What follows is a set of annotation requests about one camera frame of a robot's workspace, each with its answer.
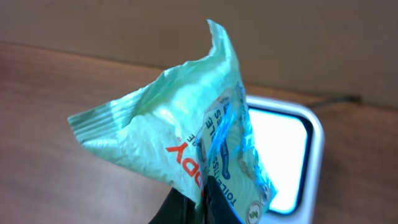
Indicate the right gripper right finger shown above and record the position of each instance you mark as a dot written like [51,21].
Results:
[217,208]

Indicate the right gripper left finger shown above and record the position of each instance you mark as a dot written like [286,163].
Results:
[176,209]

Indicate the light green wipes packet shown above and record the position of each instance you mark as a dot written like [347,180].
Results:
[191,123]

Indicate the white barcode scanner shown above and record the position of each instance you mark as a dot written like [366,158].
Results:
[289,139]

